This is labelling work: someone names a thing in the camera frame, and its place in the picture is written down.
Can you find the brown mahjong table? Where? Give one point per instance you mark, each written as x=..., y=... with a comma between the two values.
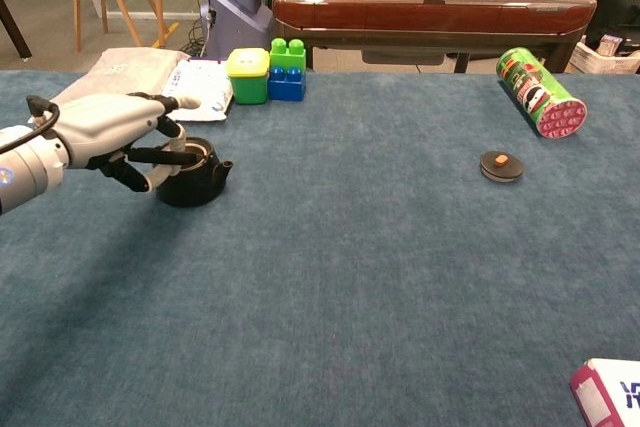
x=425, y=12

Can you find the green chips can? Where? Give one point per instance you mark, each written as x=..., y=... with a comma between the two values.
x=530, y=89

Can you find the dark table leg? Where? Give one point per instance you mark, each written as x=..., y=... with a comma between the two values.
x=15, y=27

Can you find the black round lid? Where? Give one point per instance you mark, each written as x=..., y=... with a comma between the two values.
x=502, y=173

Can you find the white wipes packet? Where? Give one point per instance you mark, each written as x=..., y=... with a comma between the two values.
x=200, y=92

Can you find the blue toy block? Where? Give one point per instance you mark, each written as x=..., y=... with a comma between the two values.
x=287, y=89

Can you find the white pink toothpaste box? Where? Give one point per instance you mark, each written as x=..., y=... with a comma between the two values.
x=605, y=397

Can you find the green toy block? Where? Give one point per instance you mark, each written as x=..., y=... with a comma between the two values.
x=287, y=59

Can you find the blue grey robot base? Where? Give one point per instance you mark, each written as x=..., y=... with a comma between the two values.
x=235, y=12

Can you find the white storage basket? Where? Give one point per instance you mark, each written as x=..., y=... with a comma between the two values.
x=600, y=59

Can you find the yellow-lidded green box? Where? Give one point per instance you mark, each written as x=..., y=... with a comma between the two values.
x=248, y=87

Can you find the grey plastic bag package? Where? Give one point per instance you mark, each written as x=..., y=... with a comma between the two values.
x=115, y=72

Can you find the blue felt table mat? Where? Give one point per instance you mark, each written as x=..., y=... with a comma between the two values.
x=350, y=272

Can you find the black cup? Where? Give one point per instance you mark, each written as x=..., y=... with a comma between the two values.
x=200, y=192

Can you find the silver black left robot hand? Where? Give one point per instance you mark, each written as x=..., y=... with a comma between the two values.
x=110, y=127

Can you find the black bag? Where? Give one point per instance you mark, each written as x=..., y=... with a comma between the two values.
x=615, y=12

